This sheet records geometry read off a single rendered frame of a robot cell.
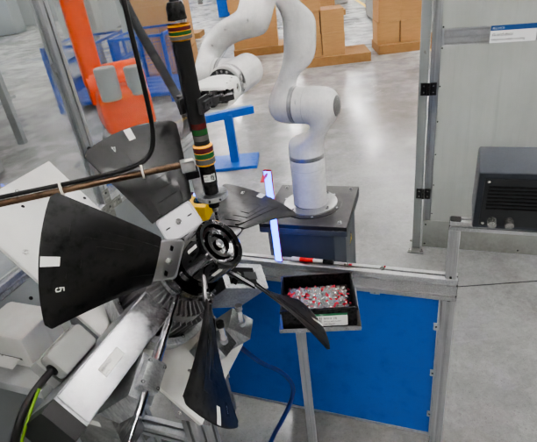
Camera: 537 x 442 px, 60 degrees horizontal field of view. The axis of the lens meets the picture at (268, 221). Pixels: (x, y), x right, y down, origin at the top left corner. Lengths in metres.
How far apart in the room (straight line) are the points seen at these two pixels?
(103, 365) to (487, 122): 2.32
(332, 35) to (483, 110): 5.92
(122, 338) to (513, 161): 0.98
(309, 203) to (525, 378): 1.32
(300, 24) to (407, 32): 7.67
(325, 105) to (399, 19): 7.60
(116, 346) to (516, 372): 1.89
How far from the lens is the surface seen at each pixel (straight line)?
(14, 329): 1.42
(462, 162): 2.86
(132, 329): 1.00
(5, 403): 1.70
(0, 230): 1.14
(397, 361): 1.74
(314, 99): 1.48
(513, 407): 2.32
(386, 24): 9.00
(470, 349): 2.50
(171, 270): 1.00
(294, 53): 1.49
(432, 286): 1.48
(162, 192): 1.07
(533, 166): 1.27
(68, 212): 0.86
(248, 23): 1.24
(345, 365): 1.80
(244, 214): 1.18
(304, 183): 1.59
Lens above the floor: 1.74
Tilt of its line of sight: 29 degrees down
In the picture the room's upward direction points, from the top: 8 degrees counter-clockwise
